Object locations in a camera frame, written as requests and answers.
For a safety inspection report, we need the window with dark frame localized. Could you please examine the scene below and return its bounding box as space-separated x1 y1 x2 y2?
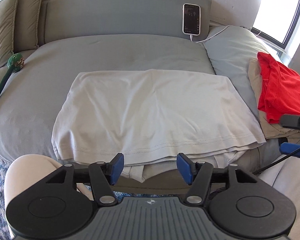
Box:
251 0 300 58

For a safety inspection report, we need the white printed t-shirt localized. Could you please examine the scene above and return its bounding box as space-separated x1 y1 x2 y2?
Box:
51 69 266 182

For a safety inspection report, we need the beige throw pillow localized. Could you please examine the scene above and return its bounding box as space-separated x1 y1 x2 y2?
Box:
0 0 18 68
14 0 42 53

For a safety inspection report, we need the black cable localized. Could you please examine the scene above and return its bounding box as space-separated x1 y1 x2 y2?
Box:
253 143 300 176

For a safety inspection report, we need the front beige throw pillow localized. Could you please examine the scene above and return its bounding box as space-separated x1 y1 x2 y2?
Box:
0 0 18 68

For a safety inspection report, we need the grey sofa armrest cushion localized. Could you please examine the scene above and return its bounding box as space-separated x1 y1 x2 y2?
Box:
203 25 271 119

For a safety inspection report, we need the grey sofa seat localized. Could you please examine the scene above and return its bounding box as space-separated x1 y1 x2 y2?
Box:
0 35 216 163

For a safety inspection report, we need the grey sofa back cushion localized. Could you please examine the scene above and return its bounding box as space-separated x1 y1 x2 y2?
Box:
38 0 211 46

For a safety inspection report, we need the khaki beige garment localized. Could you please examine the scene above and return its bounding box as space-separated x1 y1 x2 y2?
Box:
247 57 300 140

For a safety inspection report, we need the green massage hammer stick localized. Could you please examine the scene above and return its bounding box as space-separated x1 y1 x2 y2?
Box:
0 53 25 94

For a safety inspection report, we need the rear beige throw pillow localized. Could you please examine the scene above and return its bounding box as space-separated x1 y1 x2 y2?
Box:
14 0 42 53

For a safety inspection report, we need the white charging cable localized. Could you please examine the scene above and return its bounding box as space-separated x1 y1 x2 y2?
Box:
189 24 263 44

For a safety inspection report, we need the white smartphone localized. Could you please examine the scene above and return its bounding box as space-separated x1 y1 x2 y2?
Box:
182 3 201 36

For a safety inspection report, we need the red folded garment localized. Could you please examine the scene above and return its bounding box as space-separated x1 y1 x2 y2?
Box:
257 52 300 124

